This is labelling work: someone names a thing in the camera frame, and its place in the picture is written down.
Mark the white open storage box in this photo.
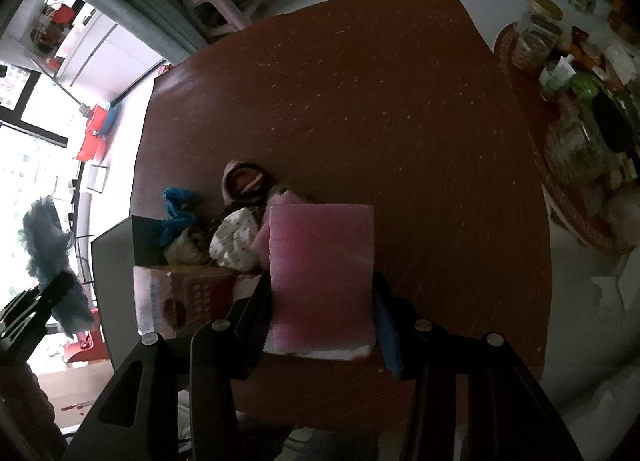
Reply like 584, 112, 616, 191
91, 215, 165, 370

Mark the dark blue fluffy cloth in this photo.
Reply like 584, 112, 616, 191
160, 187, 202, 247

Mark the red plastic stool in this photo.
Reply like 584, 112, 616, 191
63, 330, 110, 363

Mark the beige knitted sock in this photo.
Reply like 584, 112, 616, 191
164, 227, 210, 266

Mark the cluttered round side table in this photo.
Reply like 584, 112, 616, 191
495, 0, 639, 254

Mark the pink foam sponge block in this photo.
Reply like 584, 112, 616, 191
266, 203, 376, 361

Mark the light blue fluffy cloth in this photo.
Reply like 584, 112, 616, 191
20, 197, 94, 337

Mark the pink patterned carton box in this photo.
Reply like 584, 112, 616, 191
134, 266, 236, 340

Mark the pink plastic stool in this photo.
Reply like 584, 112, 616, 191
183, 0, 264, 39

